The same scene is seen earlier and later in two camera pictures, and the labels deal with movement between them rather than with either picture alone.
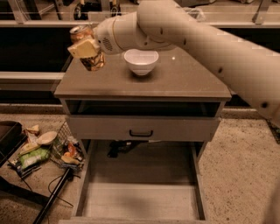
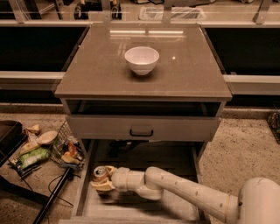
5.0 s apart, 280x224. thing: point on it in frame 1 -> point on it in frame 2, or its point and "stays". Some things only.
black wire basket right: x=275 y=129 stays
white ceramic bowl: x=142 y=62 stays
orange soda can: x=80 y=33 -> x=100 y=174
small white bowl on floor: x=46 y=137 stays
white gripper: x=104 y=35 -> x=119 y=178
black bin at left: x=11 y=136 stays
